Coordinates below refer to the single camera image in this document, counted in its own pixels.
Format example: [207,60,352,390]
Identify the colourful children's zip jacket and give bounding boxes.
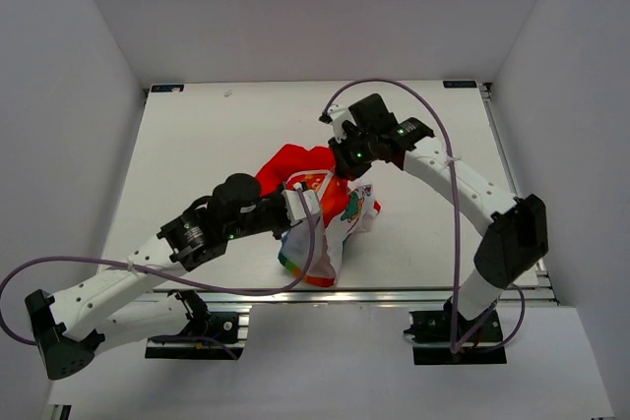
[256,144,381,288]

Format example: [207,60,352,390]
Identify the blue corner label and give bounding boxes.
[150,84,184,93]
[442,80,477,89]

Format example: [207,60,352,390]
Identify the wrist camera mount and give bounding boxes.
[281,183,321,226]
[319,103,354,143]

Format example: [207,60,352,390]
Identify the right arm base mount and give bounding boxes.
[403,301,507,366]

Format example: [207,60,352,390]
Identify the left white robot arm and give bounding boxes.
[25,173,319,381]

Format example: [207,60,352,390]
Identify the right blue corner label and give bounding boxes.
[442,80,477,89]

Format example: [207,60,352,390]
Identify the left blue corner label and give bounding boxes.
[150,84,184,93]

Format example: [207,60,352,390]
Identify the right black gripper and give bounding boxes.
[330,126,378,181]

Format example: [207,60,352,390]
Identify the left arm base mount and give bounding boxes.
[145,290,245,361]

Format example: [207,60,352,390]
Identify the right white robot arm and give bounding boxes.
[320,93,548,340]

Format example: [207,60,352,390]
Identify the aluminium front rail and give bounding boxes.
[133,288,557,305]

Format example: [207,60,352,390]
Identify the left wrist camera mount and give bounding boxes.
[281,183,321,226]

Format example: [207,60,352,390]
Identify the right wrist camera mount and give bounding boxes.
[319,103,354,143]

